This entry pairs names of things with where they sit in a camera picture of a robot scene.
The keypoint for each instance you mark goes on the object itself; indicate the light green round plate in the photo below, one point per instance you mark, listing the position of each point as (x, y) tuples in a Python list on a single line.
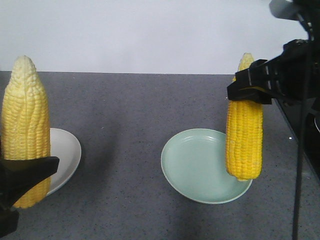
[(193, 163)]

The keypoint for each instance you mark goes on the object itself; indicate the pale orange-yellow corn cob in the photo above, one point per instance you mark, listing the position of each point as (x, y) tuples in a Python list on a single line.
[(25, 120)]

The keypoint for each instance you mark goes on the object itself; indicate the bright yellow corn cob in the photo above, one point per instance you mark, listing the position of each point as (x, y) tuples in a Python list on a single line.
[(244, 139)]

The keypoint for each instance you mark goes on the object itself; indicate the white round plate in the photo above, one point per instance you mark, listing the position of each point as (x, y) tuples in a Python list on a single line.
[(67, 148)]

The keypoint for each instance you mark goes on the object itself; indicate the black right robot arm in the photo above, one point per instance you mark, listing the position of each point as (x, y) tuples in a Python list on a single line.
[(307, 13)]

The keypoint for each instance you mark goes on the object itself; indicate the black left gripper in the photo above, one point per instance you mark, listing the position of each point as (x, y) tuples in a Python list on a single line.
[(16, 178)]

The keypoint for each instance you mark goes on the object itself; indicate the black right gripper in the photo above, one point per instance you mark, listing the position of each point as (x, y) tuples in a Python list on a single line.
[(289, 70)]

